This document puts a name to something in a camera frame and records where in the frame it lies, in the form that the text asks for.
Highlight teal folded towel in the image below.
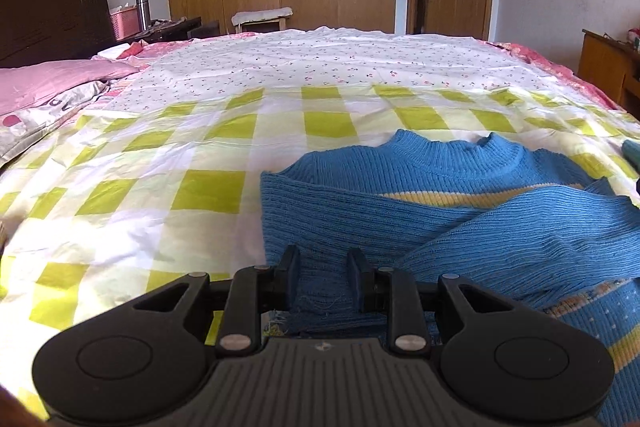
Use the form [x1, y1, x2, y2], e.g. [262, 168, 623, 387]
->
[621, 139, 640, 170]

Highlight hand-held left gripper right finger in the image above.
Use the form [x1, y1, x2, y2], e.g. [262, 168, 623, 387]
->
[346, 247, 510, 354]

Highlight yellow-green checked bedsheet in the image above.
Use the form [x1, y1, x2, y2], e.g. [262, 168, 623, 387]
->
[0, 84, 640, 423]

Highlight cloth-covered wooden stool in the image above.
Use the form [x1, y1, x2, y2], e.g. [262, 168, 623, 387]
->
[231, 6, 293, 34]

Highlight blue knitted sweater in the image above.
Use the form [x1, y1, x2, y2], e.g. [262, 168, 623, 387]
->
[260, 129, 640, 427]

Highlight pink floral bedspread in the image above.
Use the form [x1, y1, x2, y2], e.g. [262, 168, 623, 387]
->
[475, 38, 626, 112]

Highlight pink plastic basket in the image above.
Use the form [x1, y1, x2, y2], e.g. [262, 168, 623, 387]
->
[109, 5, 141, 40]

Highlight wooden side desk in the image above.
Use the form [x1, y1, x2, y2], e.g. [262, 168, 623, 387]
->
[577, 28, 640, 108]

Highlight white pink-dotted pillow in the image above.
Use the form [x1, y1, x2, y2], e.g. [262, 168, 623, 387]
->
[0, 79, 121, 168]

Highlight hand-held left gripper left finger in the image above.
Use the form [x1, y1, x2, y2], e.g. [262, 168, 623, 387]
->
[131, 245, 302, 353]

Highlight dark wooden nightstand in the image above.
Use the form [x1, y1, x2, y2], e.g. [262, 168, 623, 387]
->
[117, 17, 221, 45]

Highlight pink pillow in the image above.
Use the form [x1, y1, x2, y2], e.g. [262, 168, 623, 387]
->
[0, 59, 141, 118]

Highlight dark wooden headboard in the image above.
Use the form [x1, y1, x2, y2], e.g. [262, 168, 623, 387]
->
[0, 0, 118, 68]

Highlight white floral bedsheet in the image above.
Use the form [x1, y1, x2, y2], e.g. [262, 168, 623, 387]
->
[102, 27, 576, 112]

